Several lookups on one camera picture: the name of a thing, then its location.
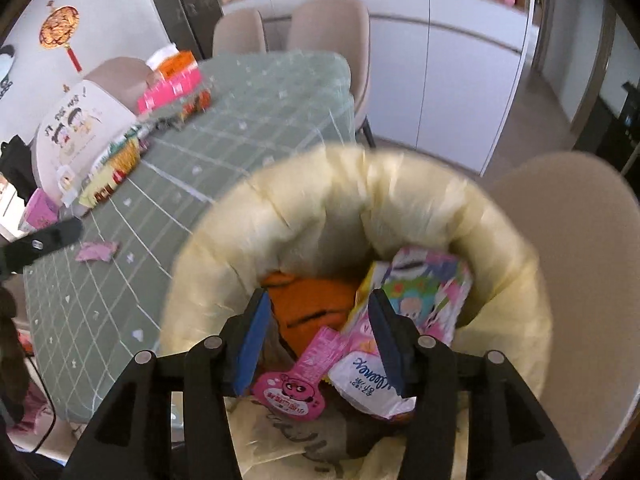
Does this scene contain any small pink torn wrapper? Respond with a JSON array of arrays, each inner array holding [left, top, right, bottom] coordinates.
[[75, 242, 119, 263]]

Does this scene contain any yellow red snack bag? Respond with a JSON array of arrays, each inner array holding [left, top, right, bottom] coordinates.
[[78, 138, 141, 209]]

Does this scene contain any pink panda wrapper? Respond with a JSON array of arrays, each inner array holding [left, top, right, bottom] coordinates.
[[252, 326, 346, 422]]

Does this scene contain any white Kleenex tissue pack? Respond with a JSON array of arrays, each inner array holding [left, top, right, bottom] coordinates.
[[328, 351, 416, 420]]

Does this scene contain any colourful cartoon snack bag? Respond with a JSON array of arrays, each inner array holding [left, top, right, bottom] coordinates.
[[344, 245, 474, 346]]

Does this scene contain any orange snack bag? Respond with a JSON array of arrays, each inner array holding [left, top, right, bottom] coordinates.
[[260, 268, 364, 356]]

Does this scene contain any yellow lined trash bin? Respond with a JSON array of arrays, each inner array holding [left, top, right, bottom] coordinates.
[[160, 144, 552, 479]]

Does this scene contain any green checkered tablecloth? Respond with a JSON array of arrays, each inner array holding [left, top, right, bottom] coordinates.
[[23, 51, 354, 422]]

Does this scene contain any white cartoon food cover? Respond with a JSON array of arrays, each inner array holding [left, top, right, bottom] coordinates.
[[32, 80, 136, 205]]

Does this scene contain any beige chair behind cover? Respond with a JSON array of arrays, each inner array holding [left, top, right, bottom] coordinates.
[[84, 56, 153, 114]]

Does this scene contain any pink toy box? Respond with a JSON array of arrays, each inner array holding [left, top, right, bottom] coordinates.
[[137, 67, 202, 114]]

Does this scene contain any beige chair near bin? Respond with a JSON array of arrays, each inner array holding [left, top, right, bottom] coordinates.
[[489, 152, 639, 477]]

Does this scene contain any red Chinese knot decoration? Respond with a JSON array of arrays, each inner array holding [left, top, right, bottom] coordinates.
[[38, 0, 82, 74]]

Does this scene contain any orange tissue box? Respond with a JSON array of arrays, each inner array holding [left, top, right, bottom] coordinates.
[[145, 44, 198, 80]]

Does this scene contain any beige chair far left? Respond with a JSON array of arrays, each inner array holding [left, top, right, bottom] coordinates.
[[213, 9, 267, 55]]

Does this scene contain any beige chair far right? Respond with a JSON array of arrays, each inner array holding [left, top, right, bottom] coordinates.
[[285, 0, 375, 148]]

